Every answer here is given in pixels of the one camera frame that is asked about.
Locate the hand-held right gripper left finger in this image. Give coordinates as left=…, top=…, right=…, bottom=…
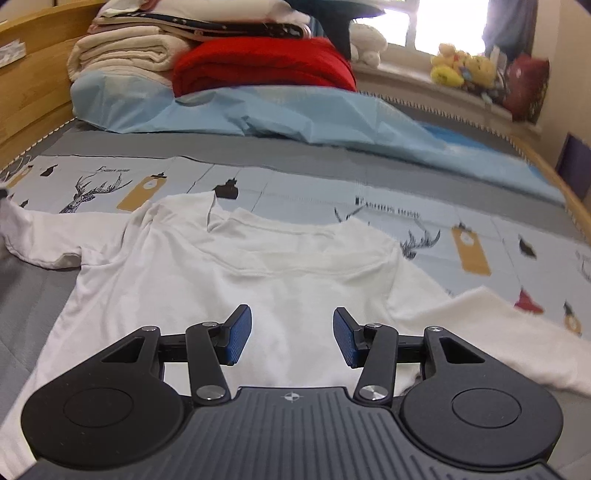
left=99, top=304, right=254, bottom=408

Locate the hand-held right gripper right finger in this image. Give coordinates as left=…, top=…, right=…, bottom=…
left=332, top=306, right=490, bottom=408

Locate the white t-shirt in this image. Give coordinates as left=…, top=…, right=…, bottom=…
left=0, top=191, right=591, bottom=476

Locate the wooden headboard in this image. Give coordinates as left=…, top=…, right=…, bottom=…
left=0, top=0, right=107, bottom=171

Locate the white sticker label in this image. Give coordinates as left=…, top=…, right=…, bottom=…
left=0, top=39, right=26, bottom=63

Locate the cream folded blanket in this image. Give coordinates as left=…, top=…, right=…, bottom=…
left=67, top=34, right=190, bottom=86

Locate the light blue sheet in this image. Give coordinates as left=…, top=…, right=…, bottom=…
left=70, top=74, right=566, bottom=204

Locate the white windowsill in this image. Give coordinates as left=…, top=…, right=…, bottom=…
left=353, top=44, right=541, bottom=134

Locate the red folded blanket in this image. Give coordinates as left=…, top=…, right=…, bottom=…
left=172, top=37, right=358, bottom=99

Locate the white folded quilt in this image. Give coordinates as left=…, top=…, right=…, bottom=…
left=95, top=0, right=310, bottom=26

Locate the white plush toy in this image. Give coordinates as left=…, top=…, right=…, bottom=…
left=348, top=23, right=389, bottom=66

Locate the pale yellow plush toy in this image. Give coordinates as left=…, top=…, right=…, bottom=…
left=436, top=44, right=468, bottom=68

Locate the dark patterned folded cloth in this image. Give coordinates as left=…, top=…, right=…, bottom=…
left=92, top=14, right=310, bottom=40

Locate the dark red cushion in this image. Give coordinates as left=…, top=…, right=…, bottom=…
left=501, top=54, right=550, bottom=123

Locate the dark teal shark plush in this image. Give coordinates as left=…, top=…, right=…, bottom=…
left=288, top=0, right=386, bottom=63

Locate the window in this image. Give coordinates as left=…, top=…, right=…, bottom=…
left=379, top=0, right=490, bottom=54

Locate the blue curtain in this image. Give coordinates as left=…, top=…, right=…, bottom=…
left=482, top=0, right=539, bottom=51

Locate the wooden bed frame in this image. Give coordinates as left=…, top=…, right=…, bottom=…
left=508, top=134, right=591, bottom=217

